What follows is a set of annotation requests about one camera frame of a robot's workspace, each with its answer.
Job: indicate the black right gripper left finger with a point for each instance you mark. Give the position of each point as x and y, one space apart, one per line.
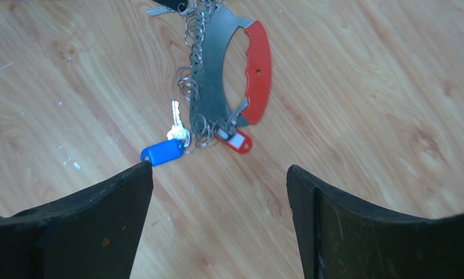
92 233

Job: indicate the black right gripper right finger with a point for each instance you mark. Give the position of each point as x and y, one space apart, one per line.
340 235

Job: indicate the metal key organizer red handle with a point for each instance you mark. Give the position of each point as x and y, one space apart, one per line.
213 26

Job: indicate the key with red tag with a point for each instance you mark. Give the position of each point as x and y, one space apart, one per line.
226 131

